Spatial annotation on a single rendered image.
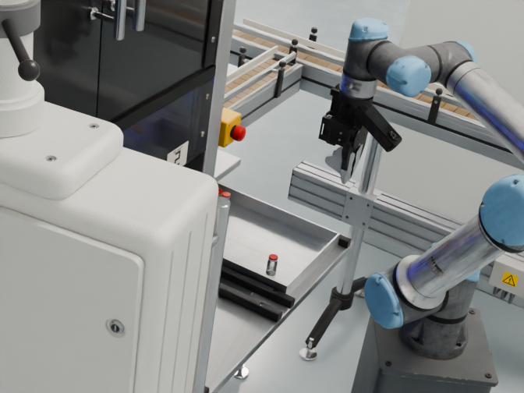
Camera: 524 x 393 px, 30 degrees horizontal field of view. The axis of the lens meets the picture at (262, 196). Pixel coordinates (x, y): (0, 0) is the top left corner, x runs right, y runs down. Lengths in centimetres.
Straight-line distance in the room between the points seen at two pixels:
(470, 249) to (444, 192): 192
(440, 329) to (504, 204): 52
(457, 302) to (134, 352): 111
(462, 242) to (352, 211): 139
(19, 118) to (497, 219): 89
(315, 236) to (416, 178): 149
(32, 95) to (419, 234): 214
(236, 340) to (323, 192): 132
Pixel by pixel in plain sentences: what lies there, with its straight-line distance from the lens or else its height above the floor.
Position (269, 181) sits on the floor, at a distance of 422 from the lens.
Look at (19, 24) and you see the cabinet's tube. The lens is 107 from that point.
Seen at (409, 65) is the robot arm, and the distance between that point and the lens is 187.
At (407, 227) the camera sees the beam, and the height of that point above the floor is 51.
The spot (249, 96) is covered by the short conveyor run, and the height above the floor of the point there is 93.
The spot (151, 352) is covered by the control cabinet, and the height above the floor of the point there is 139.
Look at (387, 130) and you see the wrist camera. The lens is 203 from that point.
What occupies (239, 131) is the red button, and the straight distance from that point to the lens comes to 241.
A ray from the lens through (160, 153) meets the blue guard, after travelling 216.
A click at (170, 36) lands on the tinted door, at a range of 206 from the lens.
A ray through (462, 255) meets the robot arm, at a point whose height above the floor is 116.
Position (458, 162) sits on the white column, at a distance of 365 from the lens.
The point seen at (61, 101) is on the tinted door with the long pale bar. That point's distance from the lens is 181.
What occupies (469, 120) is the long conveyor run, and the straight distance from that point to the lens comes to 289.
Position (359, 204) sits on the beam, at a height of 52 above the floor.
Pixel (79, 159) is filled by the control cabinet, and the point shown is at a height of 158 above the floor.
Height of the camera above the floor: 213
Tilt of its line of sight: 31 degrees down
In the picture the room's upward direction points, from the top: 9 degrees clockwise
